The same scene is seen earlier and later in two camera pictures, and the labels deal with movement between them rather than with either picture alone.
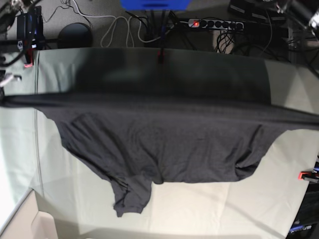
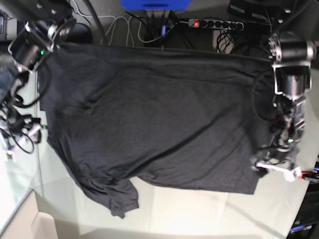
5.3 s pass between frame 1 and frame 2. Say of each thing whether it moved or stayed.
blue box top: stayed
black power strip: stayed
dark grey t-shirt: moved
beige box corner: stayed
